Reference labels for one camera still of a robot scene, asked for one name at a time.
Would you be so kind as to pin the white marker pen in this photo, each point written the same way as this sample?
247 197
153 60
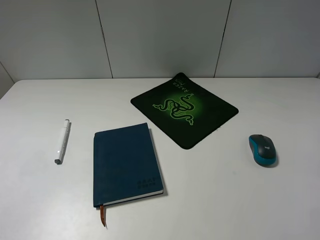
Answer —
62 142

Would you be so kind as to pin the blue grey computer mouse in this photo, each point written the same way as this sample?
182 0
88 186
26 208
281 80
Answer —
263 150

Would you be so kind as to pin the black green mouse pad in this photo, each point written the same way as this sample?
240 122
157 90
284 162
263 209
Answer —
186 112

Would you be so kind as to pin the dark blue notebook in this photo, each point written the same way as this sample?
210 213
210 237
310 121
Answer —
125 167

